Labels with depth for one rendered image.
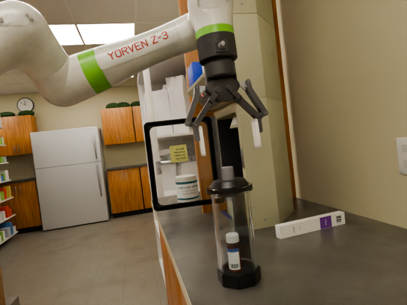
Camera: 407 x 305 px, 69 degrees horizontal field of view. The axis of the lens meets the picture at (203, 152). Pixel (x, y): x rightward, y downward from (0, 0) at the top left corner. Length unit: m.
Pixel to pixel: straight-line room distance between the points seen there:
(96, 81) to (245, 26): 0.57
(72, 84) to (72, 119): 5.84
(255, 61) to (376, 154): 0.53
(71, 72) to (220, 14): 0.40
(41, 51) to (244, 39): 0.66
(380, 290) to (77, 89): 0.83
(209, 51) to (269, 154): 0.52
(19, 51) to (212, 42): 0.43
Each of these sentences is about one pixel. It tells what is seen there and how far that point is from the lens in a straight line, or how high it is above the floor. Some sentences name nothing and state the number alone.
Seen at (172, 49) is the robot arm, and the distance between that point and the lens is 0.86.
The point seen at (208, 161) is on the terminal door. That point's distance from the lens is 1.35.
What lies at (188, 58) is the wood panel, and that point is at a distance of 1.45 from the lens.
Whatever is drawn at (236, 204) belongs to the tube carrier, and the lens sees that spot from 0.67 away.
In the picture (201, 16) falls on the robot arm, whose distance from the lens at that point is 0.74.
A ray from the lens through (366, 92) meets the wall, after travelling 1.20.
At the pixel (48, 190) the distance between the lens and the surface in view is 6.10.
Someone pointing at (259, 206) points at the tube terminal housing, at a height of 1.02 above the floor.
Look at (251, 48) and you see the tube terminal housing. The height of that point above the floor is 1.59.
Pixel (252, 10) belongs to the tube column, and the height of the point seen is 1.72.
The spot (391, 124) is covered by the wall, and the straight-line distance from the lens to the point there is 1.13.
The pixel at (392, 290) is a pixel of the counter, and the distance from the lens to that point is 0.75.
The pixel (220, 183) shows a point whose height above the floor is 1.18.
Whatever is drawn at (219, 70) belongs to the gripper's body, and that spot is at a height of 1.43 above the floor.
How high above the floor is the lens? 1.27
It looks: 2 degrees down
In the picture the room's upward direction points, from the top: 7 degrees counter-clockwise
